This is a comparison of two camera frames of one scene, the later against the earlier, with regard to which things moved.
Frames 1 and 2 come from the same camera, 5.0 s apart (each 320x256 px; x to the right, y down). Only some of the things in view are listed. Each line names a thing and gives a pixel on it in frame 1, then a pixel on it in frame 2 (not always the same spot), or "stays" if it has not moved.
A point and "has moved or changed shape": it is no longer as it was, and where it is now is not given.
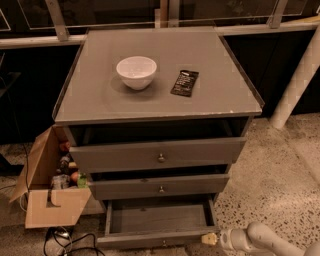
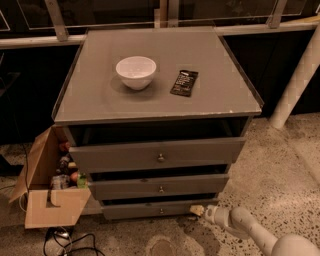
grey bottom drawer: x=154 y=223 has moved or changed shape
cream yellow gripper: x=225 y=239 to x=210 y=213
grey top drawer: x=156 y=154 stays
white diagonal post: x=302 y=74 stays
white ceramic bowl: x=136 y=72 stays
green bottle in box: x=82 y=181 stays
